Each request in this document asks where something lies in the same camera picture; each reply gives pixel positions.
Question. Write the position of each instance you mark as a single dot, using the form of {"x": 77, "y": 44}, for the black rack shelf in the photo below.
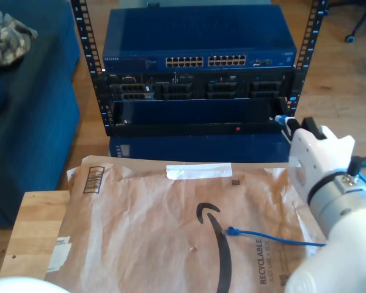
{"x": 201, "y": 128}

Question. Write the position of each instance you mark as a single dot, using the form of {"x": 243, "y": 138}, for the dark blue equipment case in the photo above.
{"x": 201, "y": 149}

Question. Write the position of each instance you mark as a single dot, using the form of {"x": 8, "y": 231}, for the white tape strip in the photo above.
{"x": 198, "y": 171}

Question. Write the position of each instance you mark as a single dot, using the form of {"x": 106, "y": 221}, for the black rack server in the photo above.
{"x": 198, "y": 88}

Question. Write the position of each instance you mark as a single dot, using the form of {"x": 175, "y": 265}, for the office chair base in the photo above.
{"x": 349, "y": 38}

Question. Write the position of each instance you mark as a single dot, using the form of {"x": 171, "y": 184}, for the brown packing paper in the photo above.
{"x": 140, "y": 229}

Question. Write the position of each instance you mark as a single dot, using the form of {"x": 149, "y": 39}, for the blue sofa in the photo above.
{"x": 33, "y": 122}

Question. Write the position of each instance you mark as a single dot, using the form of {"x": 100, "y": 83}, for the white shipping label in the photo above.
{"x": 60, "y": 253}

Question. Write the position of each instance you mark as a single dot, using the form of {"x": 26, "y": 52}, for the camouflage cloth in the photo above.
{"x": 8, "y": 39}

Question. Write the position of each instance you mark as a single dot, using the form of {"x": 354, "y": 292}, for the blue network switch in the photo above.
{"x": 201, "y": 30}

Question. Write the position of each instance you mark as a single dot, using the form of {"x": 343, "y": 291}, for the black server rack frame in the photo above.
{"x": 88, "y": 45}

